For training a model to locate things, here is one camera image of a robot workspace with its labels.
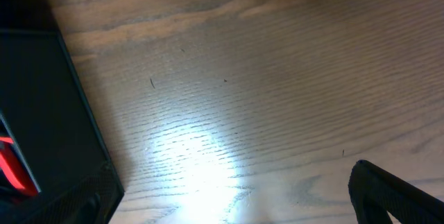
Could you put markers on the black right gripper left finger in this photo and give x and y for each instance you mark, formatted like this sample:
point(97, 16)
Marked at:
point(92, 199)

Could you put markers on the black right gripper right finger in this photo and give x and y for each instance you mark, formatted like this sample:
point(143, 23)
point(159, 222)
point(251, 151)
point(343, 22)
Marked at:
point(377, 195)

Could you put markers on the red handled pliers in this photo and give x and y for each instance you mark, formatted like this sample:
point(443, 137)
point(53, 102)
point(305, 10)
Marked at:
point(12, 168)

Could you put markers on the dark green open box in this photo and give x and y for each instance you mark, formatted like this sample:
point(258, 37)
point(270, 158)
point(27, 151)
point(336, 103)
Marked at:
point(45, 111)

